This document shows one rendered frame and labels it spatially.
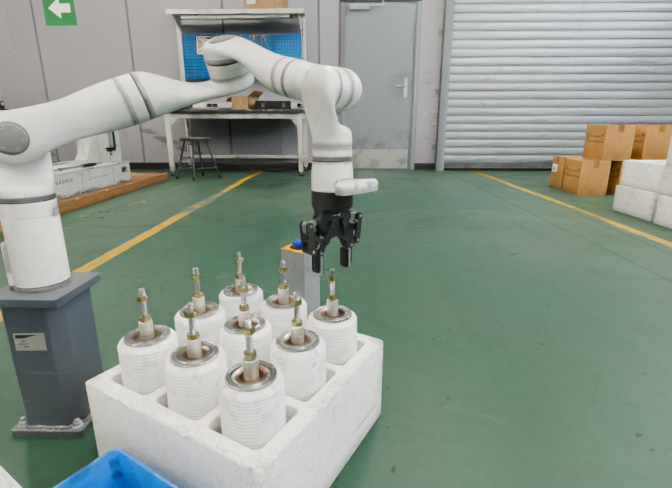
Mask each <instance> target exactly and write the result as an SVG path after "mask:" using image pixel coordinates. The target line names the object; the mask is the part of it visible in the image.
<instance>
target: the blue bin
mask: <svg viewBox="0 0 672 488"><path fill-rule="evenodd" d="M53 488H180V487H178V486H177V485H175V484H174V483H172V482H171V481H169V480H168V479H166V478H165V477H163V476H162V475H160V474H159V473H157V472H156V471H154V470H153V469H151V468H150V467H148V466H147V465H145V464H144V463H142V462H141V461H139V460H138V459H136V458H135V457H133V456H132V455H131V454H129V453H128V452H126V451H125V450H123V449H120V448H115V449H111V450H109V451H108V452H106V453H105V454H103V455H102V456H100V457H99V458H97V459H96V460H94V461H93V462H91V463H90V464H88V465H87V466H85V467H84V468H82V469H81V470H79V471H78V472H76V473H75V474H73V475H72V476H70V477H69V478H67V479H65V480H64V481H62V482H61V483H59V484H58V485H56V486H55V487H53Z"/></svg>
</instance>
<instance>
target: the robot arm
mask: <svg viewBox="0 0 672 488"><path fill-rule="evenodd" d="M202 50H203V56H204V60H205V63H206V66H207V69H208V73H209V76H210V78H211V79H210V80H208V81H205V82H199V83H189V82H183V81H178V80H174V79H171V78H167V77H164V76H161V75H157V74H153V73H149V72H143V71H136V72H132V73H129V74H125V75H121V76H118V77H115V78H111V79H108V80H106V81H103V82H100V83H97V84H95V85H92V86H89V87H87V88H85V89H82V90H80V91H78V92H75V93H73V94H71V95H69V96H66V97H64V98H61V99H58V100H55V101H51V102H47V103H43V104H38V105H34V106H29V107H24V108H18V109H13V110H5V111H0V221H1V226H2V230H3V235H4V240H5V241H4V242H2V243H1V244H0V246H1V251H2V255H3V260H4V264H5V269H6V273H7V278H8V282H9V287H10V291H16V292H18V293H22V294H36V293H43V292H48V291H52V290H56V289H59V288H62V287H64V286H66V285H68V284H69V283H70V282H71V274H70V269H69V263H68V257H67V252H66V246H65V241H64V235H63V230H62V224H61V219H60V213H59V208H58V202H57V196H56V190H55V178H54V172H53V166H52V160H51V154H50V151H52V150H54V149H56V148H59V147H61V146H63V145H66V144H68V143H70V142H73V141H76V140H79V139H82V138H86V137H90V136H95V135H99V134H104V133H109V132H113V131H117V130H121V129H125V128H128V127H132V126H135V125H138V124H141V123H144V122H147V121H149V120H152V119H155V118H157V117H160V116H163V115H165V114H168V113H171V112H173V111H176V110H179V109H182V108H185V107H188V106H191V105H194V104H197V103H201V102H205V101H209V100H213V99H217V98H221V97H224V96H228V95H232V94H235V93H238V92H241V91H244V90H246V89H248V88H249V87H251V86H252V85H253V83H254V77H255V78H256V79H257V80H258V81H259V82H260V83H261V84H262V85H263V86H264V87H265V88H267V89H268V90H269V91H271V92H273V93H275V94H277V95H279V96H283V97H286V98H289V99H293V100H298V101H303V105H304V109H305V113H306V117H307V121H308V125H309V128H310V131H311V135H312V160H313V161H312V170H311V204H312V207H313V209H314V216H313V218H312V220H310V221H307V222H306V221H301V222H300V223H299V227H300V236H301V244H302V251H303V252H304V253H306V254H309V255H311V256H312V271H313V272H314V274H315V275H318V276H323V275H324V256H323V254H324V251H325V248H326V246H327V245H328V244H329V242H330V240H331V238H334V237H335V236H337V237H338V239H339V241H340V244H341V245H342V247H340V265H341V266H344V267H350V263H351V260H352V258H351V257H352V256H351V255H352V247H353V245H354V244H355V243H358V242H359V241H360V234H361V223H362V213H361V212H356V211H350V208H352V206H353V195H355V194H361V193H367V192H373V191H377V190H378V181H377V180H376V179H374V178H371V179H354V178H353V167H352V133H351V130H350V129H349V128H348V127H346V126H343V125H340V124H339V122H338V119H337V116H336V112H335V111H345V110H348V109H351V108H353V107H354V106H355V105H356V104H357V103H358V102H359V100H360V98H361V95H362V85H361V81H360V79H359V77H358V76H357V75H356V74H355V73H354V72H353V71H352V70H350V69H347V68H341V67H334V66H327V65H319V64H314V63H310V62H307V61H304V60H301V59H297V58H292V57H287V56H282V55H279V54H276V53H273V52H271V51H269V50H267V49H265V48H263V47H261V46H259V45H257V44H255V43H253V42H251V41H249V40H246V39H244V38H242V37H239V36H236V35H220V36H217V37H213V38H211V39H209V40H207V41H206V42H205V43H204V45H203V49H202ZM315 228H316V229H315ZM353 230H355V236H353ZM320 235H321V236H322V237H324V238H323V239H321V238H320ZM319 243H320V246H319V249H317V248H318V245H319ZM308 245H309V246H308Z"/></svg>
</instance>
